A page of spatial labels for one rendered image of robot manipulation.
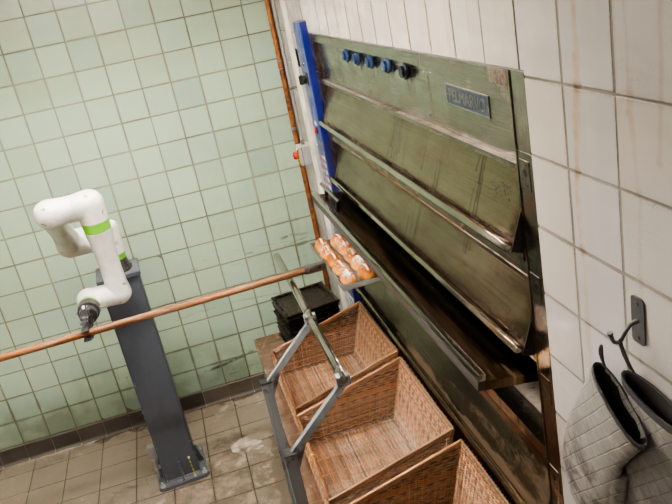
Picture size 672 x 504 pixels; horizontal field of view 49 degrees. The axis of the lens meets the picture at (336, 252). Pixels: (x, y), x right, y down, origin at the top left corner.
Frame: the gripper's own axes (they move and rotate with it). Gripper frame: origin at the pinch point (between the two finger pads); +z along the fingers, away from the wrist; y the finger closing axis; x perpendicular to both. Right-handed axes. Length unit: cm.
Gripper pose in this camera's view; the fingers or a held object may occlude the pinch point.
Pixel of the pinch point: (86, 332)
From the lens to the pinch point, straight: 309.8
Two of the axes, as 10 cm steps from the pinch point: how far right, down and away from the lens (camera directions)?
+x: -9.4, 2.7, -1.9
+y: 1.9, 9.1, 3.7
